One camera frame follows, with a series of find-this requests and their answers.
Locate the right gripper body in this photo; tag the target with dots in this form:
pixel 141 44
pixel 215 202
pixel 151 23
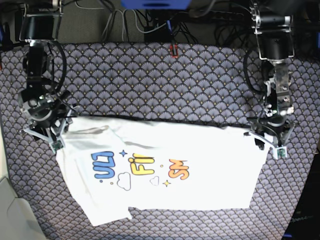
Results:
pixel 44 112

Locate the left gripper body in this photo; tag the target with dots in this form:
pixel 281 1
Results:
pixel 277 126

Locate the white printed T-shirt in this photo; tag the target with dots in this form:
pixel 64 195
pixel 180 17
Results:
pixel 111 165

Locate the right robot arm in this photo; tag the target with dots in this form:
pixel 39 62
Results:
pixel 40 28

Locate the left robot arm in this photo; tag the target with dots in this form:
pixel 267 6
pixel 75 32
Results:
pixel 272 27

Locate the red table clamp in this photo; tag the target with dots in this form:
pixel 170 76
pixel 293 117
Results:
pixel 174 51

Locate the blue box at top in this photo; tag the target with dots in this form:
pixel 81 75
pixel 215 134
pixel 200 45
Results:
pixel 156 4

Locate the black power strip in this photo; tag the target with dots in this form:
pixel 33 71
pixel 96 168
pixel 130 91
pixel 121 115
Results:
pixel 193 13

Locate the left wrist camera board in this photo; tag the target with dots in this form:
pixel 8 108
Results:
pixel 280 152

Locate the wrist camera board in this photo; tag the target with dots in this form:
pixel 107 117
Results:
pixel 280 152
pixel 57 145

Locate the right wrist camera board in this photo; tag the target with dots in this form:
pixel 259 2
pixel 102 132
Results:
pixel 57 145

